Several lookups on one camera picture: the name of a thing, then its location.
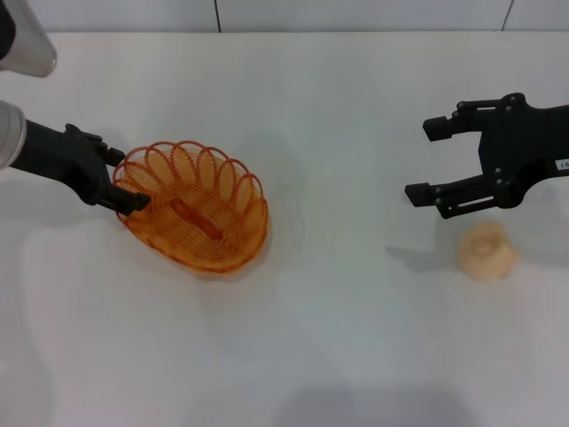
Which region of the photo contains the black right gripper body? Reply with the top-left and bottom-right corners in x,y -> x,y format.
477,94 -> 569,210

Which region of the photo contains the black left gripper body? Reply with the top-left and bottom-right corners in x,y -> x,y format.
8,117 -> 112,208

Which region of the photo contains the orange woven plastic basket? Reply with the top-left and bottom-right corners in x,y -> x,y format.
112,140 -> 271,274

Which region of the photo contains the beige round bun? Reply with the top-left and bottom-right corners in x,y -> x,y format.
457,221 -> 521,282

